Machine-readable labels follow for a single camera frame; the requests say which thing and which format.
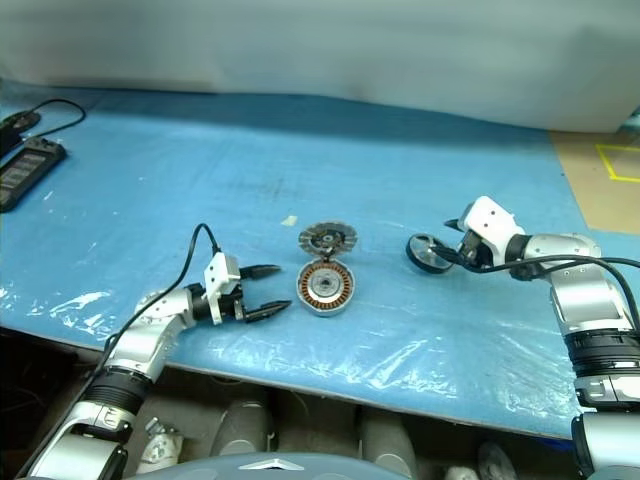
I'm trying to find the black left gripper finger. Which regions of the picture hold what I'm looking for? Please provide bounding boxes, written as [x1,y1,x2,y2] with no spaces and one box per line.
[239,263,282,282]
[244,299,293,324]

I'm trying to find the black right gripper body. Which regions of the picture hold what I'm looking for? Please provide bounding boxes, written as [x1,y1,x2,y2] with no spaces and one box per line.
[457,229,494,270]

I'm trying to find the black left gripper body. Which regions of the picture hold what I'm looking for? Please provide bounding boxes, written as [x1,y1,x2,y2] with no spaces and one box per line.
[222,267,252,324]

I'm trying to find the silver spoked rotor black rim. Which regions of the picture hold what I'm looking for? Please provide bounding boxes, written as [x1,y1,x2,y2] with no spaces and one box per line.
[407,233,456,275]

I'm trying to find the grey motor base copper windings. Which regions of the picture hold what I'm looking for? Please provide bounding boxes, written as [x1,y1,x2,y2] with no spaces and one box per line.
[295,259,356,319]

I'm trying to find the grey motor lid circuit board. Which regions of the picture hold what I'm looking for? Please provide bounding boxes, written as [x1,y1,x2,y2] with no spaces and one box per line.
[298,221,342,261]

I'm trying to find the grey rounded robot leg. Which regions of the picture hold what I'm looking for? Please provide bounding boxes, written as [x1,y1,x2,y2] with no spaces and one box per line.
[359,407,420,467]
[209,397,275,457]

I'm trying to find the blue table mat plastic film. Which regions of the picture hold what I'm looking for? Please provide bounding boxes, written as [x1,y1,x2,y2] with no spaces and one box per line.
[0,82,640,441]

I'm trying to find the brown cardboard sheet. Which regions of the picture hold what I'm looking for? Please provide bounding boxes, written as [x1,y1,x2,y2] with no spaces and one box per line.
[549,127,640,231]

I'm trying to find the grey-blue robot torso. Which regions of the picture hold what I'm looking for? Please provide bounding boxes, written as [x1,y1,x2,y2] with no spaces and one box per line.
[124,452,441,480]

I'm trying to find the white rounded foot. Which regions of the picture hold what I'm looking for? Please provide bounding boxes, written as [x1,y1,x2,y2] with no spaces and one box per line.
[444,442,517,480]
[137,417,185,475]

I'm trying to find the white backdrop cloth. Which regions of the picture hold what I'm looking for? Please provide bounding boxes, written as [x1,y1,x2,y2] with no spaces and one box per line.
[0,0,640,136]

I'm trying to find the black rectangular battery device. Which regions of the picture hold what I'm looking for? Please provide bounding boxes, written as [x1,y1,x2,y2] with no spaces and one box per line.
[0,138,69,214]

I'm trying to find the black power adapter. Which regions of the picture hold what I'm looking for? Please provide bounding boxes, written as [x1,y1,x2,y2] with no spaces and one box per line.
[0,110,42,151]

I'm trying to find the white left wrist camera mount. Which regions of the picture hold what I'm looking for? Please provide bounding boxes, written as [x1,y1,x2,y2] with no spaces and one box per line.
[202,252,245,326]

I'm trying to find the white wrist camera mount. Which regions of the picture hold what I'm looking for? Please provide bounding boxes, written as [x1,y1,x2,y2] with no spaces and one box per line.
[459,196,526,266]
[202,252,245,326]

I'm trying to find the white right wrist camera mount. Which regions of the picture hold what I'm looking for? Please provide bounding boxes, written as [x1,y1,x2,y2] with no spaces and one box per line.
[459,196,526,266]

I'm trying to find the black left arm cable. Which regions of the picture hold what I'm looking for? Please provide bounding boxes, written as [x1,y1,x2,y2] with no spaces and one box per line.
[17,223,224,479]

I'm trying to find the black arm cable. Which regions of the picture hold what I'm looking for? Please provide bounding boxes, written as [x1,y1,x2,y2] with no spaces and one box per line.
[462,254,640,324]
[17,223,224,479]

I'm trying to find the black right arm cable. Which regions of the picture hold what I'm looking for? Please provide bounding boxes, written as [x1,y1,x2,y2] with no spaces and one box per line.
[462,254,640,324]

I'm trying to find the thin black table cable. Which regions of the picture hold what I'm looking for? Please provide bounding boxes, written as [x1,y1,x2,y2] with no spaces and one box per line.
[19,98,87,151]

